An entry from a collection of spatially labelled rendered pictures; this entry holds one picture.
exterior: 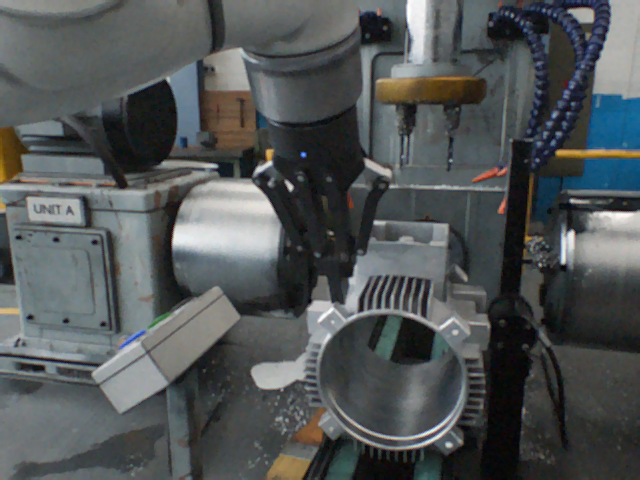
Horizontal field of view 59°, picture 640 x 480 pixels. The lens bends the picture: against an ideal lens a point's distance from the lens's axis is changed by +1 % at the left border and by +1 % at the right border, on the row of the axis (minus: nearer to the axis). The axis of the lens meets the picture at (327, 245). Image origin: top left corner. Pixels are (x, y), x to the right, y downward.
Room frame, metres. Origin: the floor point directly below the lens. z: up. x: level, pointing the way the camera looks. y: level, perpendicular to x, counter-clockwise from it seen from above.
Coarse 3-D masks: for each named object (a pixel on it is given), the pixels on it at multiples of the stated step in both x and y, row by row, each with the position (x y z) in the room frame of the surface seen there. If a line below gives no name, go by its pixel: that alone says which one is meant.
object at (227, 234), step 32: (192, 192) 0.98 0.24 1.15; (224, 192) 0.95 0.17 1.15; (256, 192) 0.94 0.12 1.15; (192, 224) 0.91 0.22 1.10; (224, 224) 0.90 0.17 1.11; (256, 224) 0.88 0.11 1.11; (192, 256) 0.89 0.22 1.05; (224, 256) 0.88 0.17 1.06; (256, 256) 0.87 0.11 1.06; (288, 256) 0.88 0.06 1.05; (192, 288) 0.90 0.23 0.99; (224, 288) 0.89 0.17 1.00; (256, 288) 0.87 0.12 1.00; (288, 288) 0.89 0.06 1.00
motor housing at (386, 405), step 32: (384, 288) 0.60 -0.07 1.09; (416, 288) 0.60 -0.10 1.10; (448, 288) 0.66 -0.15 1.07; (352, 320) 0.54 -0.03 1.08; (416, 320) 0.53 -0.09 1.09; (320, 352) 0.55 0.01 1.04; (352, 352) 0.68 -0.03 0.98; (448, 352) 0.70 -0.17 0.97; (480, 352) 0.54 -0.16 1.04; (320, 384) 0.55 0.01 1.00; (352, 384) 0.62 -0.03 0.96; (384, 384) 0.66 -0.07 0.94; (416, 384) 0.66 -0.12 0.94; (448, 384) 0.61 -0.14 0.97; (480, 384) 0.51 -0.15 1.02; (352, 416) 0.56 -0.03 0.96; (384, 416) 0.59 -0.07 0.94; (416, 416) 0.58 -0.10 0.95; (448, 416) 0.54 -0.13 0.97; (384, 448) 0.53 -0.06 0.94; (416, 448) 0.52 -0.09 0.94
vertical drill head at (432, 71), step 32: (416, 0) 0.93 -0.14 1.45; (448, 0) 0.92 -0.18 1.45; (416, 32) 0.93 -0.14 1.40; (448, 32) 0.92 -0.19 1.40; (416, 64) 0.91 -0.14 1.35; (448, 64) 0.90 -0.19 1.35; (384, 96) 0.92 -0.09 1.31; (416, 96) 0.88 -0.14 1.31; (448, 96) 0.87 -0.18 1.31; (480, 96) 0.90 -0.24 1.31; (448, 128) 0.90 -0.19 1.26; (448, 160) 0.91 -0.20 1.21
